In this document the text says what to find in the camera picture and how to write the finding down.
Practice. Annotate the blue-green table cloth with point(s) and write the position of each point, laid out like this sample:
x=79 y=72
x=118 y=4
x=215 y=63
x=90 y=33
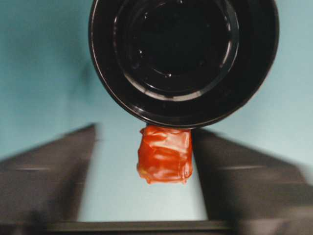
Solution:
x=36 y=73

